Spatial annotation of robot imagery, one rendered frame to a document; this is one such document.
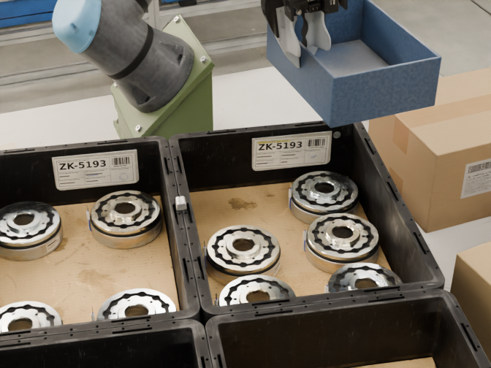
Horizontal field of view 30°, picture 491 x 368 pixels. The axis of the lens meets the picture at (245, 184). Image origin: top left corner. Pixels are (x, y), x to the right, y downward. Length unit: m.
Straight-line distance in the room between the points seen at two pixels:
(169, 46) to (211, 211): 0.37
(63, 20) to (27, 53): 2.16
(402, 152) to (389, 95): 0.45
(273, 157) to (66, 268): 0.36
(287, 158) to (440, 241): 0.32
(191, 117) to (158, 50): 0.14
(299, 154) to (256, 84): 0.58
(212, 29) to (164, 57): 2.23
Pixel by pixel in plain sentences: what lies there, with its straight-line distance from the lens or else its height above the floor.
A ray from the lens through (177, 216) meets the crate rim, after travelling 1.22.
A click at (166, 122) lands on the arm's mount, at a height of 0.81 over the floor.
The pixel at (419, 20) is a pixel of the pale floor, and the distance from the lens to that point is 3.98.
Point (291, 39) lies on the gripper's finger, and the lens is 1.13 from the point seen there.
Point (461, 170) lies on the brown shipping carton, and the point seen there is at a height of 0.82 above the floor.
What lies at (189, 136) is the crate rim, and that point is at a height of 0.93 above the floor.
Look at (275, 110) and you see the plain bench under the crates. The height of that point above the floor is 0.70.
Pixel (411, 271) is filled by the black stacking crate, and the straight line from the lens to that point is 1.22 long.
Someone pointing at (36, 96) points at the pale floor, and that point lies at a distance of 3.43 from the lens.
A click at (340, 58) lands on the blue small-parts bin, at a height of 1.08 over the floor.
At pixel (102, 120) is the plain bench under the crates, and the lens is 1.88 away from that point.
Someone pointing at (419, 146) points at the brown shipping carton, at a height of 0.84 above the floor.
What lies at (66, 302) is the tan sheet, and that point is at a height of 0.83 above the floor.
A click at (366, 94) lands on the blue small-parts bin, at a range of 1.13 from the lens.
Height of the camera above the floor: 1.67
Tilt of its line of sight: 35 degrees down
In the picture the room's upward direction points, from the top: straight up
